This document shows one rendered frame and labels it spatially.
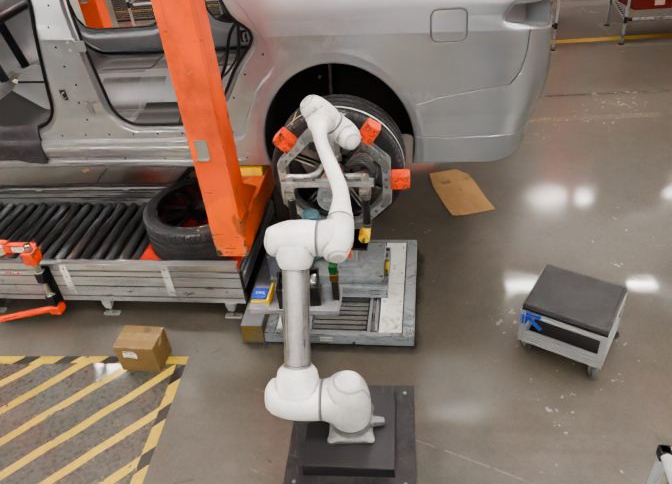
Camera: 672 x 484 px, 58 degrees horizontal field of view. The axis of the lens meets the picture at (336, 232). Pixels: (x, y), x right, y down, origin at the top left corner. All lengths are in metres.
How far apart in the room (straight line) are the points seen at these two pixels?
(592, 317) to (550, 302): 0.19
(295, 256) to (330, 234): 0.15
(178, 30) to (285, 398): 1.49
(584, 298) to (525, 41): 1.23
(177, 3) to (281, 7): 0.62
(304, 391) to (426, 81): 1.60
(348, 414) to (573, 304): 1.28
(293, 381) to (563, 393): 1.39
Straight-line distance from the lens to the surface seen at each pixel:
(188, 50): 2.64
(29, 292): 4.01
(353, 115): 2.88
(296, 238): 2.18
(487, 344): 3.30
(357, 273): 3.37
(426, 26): 2.98
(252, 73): 3.20
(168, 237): 3.46
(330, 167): 2.37
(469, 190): 4.42
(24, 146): 3.95
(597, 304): 3.11
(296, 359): 2.31
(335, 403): 2.31
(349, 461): 2.43
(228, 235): 3.06
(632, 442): 3.06
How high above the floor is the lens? 2.39
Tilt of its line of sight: 36 degrees down
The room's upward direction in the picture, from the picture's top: 6 degrees counter-clockwise
